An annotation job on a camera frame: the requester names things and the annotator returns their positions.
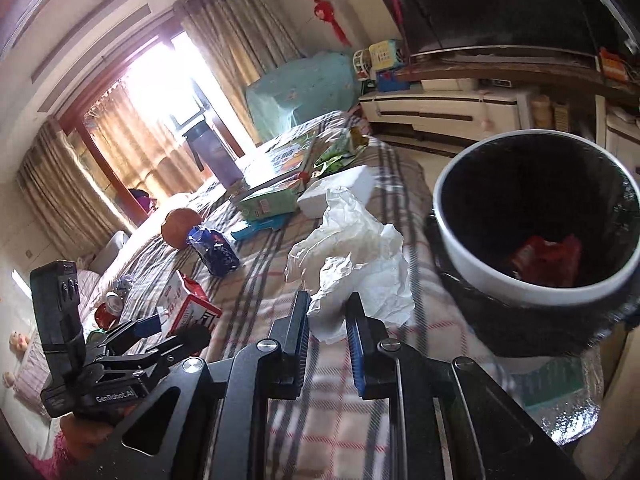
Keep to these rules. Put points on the teal cloth covered furniture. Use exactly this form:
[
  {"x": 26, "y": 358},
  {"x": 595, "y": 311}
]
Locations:
[{"x": 301, "y": 90}]

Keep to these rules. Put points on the red crushed drink can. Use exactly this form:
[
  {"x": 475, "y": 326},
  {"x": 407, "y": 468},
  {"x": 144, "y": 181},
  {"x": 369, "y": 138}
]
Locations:
[{"x": 108, "y": 313}]

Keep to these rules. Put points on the black phone on gripper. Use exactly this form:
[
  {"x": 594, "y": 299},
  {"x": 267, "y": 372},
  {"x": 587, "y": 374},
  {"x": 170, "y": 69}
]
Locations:
[{"x": 55, "y": 297}]

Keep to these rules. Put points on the red apple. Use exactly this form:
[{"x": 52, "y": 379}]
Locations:
[{"x": 177, "y": 225}]

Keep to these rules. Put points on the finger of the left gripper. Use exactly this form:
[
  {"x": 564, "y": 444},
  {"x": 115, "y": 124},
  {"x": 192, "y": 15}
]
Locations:
[
  {"x": 121, "y": 338},
  {"x": 188, "y": 341}
]

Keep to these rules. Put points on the plaid checkered table cloth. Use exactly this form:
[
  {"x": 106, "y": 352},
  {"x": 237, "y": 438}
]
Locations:
[{"x": 328, "y": 432}]

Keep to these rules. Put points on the white tissue paper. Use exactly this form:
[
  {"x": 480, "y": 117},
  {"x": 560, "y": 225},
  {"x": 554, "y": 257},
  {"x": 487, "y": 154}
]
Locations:
[{"x": 351, "y": 252}]

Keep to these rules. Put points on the crumpled silver foil wrapper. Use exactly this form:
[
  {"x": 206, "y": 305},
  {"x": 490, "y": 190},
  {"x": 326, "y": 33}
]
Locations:
[{"x": 122, "y": 286}]

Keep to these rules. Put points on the beige curtain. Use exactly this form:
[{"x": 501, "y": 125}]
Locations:
[
  {"x": 240, "y": 41},
  {"x": 75, "y": 213}
]

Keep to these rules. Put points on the white tv cabinet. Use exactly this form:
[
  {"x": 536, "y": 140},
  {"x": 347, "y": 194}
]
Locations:
[{"x": 436, "y": 122}]

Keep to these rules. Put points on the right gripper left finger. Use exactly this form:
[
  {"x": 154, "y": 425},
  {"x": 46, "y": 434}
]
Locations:
[{"x": 209, "y": 420}]

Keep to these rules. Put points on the white foam block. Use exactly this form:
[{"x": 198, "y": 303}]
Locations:
[{"x": 358, "y": 181}]

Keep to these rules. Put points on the left beige curtain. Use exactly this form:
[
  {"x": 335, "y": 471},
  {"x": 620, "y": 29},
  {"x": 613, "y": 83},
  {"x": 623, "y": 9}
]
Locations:
[{"x": 75, "y": 213}]

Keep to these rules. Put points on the blue plastic snack wrapper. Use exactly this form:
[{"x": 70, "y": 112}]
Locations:
[{"x": 214, "y": 251}]

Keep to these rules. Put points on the right beige curtain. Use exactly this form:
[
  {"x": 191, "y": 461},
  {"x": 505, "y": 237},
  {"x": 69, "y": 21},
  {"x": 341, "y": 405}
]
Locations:
[{"x": 240, "y": 41}]

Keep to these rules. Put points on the red white 1928 carton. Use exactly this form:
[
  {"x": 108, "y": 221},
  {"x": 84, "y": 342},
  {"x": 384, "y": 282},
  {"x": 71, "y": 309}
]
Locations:
[{"x": 183, "y": 303}]

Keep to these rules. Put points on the black flat screen television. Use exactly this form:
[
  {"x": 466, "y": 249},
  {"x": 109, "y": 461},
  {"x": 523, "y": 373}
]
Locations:
[{"x": 580, "y": 26}]

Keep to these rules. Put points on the green snack wrapper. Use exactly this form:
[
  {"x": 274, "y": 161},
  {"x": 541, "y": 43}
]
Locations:
[{"x": 348, "y": 145}]

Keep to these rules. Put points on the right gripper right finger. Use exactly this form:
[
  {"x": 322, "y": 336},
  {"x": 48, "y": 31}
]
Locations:
[{"x": 447, "y": 420}]

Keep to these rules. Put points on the person's left hand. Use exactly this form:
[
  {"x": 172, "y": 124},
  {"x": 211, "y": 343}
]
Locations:
[{"x": 82, "y": 437}]

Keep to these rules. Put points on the green milk carton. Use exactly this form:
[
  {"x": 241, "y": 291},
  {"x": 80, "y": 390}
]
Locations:
[{"x": 280, "y": 198}]

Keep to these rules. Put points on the purple water bottle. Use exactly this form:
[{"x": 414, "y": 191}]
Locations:
[{"x": 208, "y": 150}]

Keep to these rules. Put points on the red snack bag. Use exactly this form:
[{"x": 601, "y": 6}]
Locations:
[{"x": 548, "y": 264}]

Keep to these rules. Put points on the white round trash bin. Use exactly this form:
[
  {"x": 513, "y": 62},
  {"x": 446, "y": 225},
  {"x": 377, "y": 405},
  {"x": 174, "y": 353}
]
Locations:
[{"x": 498, "y": 193}]

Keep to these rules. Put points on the children's picture book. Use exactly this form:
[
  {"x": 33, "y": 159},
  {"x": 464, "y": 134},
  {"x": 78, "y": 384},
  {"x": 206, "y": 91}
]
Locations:
[{"x": 287, "y": 156}]

